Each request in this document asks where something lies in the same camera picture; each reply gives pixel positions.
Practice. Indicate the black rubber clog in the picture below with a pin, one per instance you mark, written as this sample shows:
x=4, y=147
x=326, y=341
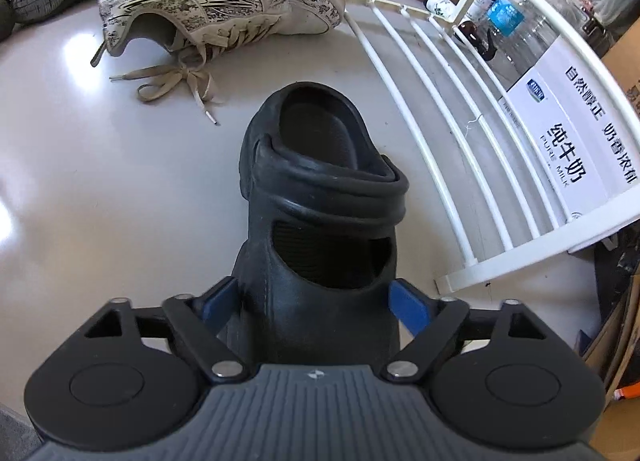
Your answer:
x=320, y=201

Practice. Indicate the white milk carton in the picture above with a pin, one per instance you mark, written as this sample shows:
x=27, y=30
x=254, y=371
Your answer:
x=575, y=131

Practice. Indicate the white metal rack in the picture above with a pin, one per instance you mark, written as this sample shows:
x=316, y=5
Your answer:
x=457, y=278

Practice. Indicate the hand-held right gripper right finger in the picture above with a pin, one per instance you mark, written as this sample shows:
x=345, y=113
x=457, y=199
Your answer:
x=410, y=306

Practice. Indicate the cardboard box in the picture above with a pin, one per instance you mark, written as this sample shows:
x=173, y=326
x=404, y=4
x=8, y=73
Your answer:
x=625, y=66

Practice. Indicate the blue grey floor mat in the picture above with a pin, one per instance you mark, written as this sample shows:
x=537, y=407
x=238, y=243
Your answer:
x=15, y=436

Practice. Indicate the brown cardboard sheet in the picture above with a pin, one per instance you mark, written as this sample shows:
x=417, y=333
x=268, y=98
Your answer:
x=615, y=341

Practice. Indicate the clear blue-label water bottle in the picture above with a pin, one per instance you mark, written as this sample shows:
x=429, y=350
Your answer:
x=530, y=26

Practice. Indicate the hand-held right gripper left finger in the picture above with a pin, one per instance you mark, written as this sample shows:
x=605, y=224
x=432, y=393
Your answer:
x=220, y=303

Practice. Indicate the brown glass bottle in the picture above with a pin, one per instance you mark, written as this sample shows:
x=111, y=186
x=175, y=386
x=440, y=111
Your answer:
x=475, y=38

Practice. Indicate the small white-label bottle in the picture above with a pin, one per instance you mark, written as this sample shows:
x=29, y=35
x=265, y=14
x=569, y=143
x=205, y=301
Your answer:
x=440, y=5

